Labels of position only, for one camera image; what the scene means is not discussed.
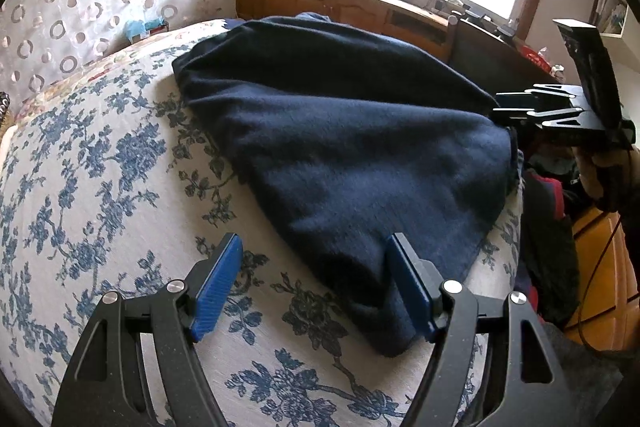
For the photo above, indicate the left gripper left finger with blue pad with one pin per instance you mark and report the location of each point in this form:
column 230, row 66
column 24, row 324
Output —
column 105, row 382

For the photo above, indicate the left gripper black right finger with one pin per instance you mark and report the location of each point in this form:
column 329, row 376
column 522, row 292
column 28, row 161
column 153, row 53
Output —
column 492, row 364

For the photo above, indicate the navy printed t-shirt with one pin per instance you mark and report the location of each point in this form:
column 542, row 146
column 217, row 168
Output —
column 346, row 137

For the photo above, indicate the person right hand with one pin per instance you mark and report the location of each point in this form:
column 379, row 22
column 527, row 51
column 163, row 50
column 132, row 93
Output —
column 610, row 178

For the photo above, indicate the wooden side cabinet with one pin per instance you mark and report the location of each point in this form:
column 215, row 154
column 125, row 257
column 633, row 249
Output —
column 474, row 52

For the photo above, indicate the blue floral white pillow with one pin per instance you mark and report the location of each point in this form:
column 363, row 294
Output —
column 117, row 187

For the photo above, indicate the dark circle patterned cloth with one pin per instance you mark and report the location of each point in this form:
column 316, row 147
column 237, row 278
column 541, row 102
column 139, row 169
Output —
column 5, row 102

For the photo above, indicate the floral pink quilt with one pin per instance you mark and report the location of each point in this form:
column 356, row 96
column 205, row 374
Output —
column 152, row 55

